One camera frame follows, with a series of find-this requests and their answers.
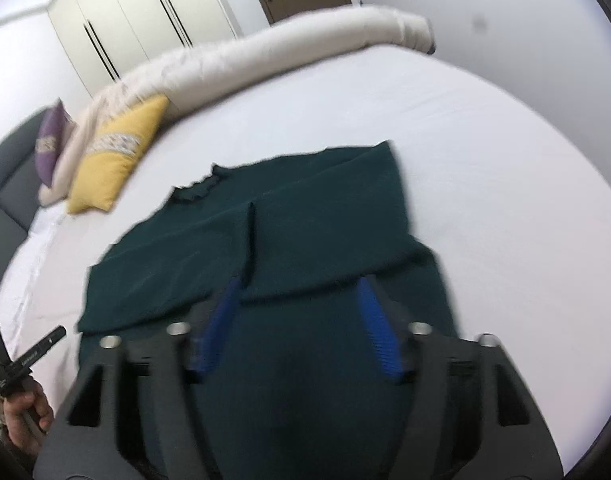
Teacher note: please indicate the beige duvet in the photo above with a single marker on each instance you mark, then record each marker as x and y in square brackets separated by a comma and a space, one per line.
[194, 77]

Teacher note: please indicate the yellow patterned pillow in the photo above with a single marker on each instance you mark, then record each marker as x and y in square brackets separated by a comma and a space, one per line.
[113, 154]

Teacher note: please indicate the white folded towel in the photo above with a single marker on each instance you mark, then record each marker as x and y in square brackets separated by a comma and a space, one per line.
[21, 274]

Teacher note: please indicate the purple patterned pillow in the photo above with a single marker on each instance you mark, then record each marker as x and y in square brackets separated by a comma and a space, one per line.
[55, 130]

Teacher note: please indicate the left hand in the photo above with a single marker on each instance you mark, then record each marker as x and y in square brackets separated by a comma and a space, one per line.
[16, 410]

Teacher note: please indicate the white bed sheet mattress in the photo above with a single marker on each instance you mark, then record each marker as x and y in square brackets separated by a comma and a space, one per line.
[520, 220]

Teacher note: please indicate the dark green sweater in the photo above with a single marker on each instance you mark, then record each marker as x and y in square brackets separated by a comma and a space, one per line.
[298, 392]

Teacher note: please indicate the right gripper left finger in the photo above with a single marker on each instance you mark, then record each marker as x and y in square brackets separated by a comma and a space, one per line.
[129, 416]

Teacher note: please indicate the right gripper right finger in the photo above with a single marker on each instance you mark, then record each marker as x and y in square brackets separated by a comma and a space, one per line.
[471, 415]

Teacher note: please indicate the cream wardrobe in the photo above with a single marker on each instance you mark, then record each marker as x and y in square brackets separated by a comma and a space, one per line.
[105, 39]

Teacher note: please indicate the dark grey headboard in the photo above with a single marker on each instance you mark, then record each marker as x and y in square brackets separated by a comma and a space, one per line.
[19, 187]

